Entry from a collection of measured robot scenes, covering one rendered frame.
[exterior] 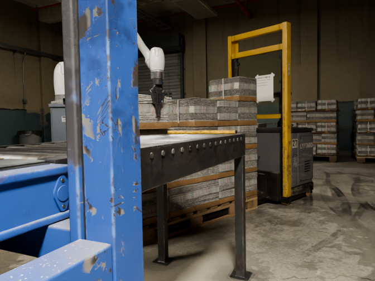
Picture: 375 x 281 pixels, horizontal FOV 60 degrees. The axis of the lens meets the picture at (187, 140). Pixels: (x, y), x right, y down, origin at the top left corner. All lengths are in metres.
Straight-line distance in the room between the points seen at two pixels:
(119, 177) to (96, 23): 0.21
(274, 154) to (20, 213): 3.29
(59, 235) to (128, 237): 0.13
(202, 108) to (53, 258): 2.34
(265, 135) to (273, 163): 0.31
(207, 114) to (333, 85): 6.52
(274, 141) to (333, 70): 5.58
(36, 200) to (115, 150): 0.18
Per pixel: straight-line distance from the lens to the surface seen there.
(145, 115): 2.22
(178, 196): 2.57
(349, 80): 9.02
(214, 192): 2.86
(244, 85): 3.18
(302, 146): 3.80
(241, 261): 1.95
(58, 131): 2.18
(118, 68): 0.47
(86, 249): 0.47
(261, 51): 3.66
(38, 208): 0.58
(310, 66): 9.01
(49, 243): 0.60
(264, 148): 3.74
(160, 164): 0.97
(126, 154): 0.48
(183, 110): 2.72
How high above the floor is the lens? 0.86
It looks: 3 degrees down
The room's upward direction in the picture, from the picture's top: 1 degrees counter-clockwise
